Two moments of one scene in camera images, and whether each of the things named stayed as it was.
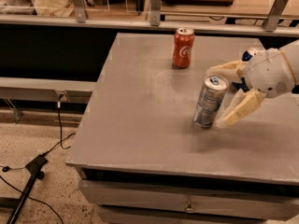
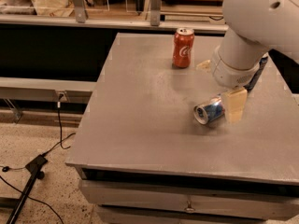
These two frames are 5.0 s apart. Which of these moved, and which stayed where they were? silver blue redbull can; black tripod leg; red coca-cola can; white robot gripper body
Moved: silver blue redbull can; white robot gripper body
Stayed: red coca-cola can; black tripod leg
